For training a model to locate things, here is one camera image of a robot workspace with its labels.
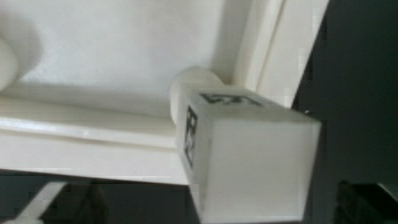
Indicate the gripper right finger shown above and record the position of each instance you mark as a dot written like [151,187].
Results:
[366,203]

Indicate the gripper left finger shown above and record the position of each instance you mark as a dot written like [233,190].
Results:
[66,204]

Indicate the white table leg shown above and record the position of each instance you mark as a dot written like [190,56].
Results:
[247,147]

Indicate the white square tabletop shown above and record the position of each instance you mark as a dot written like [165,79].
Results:
[91,55]

